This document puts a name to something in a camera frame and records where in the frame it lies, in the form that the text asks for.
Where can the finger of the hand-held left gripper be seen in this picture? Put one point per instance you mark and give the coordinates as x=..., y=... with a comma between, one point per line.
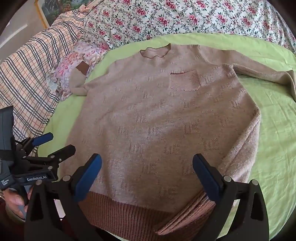
x=62, y=151
x=44, y=138

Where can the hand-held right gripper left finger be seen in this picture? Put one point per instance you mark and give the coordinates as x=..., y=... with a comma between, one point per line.
x=89, y=178

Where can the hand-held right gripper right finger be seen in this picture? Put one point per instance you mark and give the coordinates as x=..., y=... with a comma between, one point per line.
x=209, y=178

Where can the beige knit sweater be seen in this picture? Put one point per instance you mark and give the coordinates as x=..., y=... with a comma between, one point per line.
x=150, y=115

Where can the person's left hand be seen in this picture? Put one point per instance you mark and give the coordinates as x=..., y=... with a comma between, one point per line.
x=13, y=201

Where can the plaid checked blanket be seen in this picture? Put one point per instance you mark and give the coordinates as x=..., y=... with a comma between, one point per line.
x=30, y=69

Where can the light green bed sheet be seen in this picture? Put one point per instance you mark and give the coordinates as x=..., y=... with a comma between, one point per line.
x=272, y=139

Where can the pastel floral cloth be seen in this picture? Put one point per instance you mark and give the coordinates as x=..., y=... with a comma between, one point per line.
x=69, y=62

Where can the gold framed picture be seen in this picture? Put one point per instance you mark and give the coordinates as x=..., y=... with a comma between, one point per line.
x=44, y=11

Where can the red floral quilt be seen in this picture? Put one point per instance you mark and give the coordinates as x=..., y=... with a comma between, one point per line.
x=185, y=16

